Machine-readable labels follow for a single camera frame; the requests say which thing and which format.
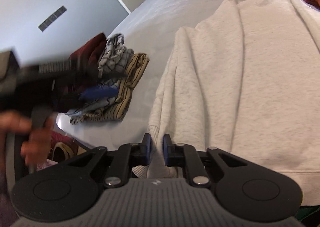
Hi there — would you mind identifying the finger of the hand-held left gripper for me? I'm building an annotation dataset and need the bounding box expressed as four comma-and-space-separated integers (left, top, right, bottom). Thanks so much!
61, 87, 118, 113

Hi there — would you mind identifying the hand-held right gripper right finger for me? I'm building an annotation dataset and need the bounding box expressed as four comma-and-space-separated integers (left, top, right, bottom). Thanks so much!
162, 134, 247, 188

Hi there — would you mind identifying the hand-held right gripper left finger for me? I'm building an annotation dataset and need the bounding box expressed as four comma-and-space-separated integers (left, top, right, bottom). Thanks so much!
67, 133, 153, 188

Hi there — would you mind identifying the white sweatshirt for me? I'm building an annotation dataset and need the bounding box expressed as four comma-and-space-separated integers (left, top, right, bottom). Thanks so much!
131, 0, 320, 202

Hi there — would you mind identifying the person's left hand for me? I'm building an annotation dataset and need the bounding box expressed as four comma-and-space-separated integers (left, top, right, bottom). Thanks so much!
0, 113, 58, 168

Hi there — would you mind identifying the folded blue-grey heather garment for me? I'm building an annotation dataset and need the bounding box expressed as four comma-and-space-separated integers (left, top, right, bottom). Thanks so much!
66, 85, 121, 126

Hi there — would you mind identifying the folded tan striped garment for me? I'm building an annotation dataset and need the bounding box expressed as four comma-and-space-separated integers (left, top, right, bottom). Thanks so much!
82, 53, 150, 121

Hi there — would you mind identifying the folded grey plaid garment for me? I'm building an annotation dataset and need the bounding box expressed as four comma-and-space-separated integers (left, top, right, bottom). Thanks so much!
97, 33, 136, 79

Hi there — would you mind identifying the folded maroon garment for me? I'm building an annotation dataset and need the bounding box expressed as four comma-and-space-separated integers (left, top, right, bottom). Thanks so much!
67, 32, 108, 94

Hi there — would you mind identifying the pink slipper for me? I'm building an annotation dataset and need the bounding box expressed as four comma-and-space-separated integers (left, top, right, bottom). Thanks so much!
49, 130, 77, 148

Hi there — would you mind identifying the tan slipper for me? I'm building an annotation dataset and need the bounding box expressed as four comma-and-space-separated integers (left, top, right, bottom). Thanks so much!
53, 141, 87, 162

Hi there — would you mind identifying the grey wall switch panel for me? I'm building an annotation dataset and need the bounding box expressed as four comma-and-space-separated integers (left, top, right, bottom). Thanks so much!
38, 5, 68, 33

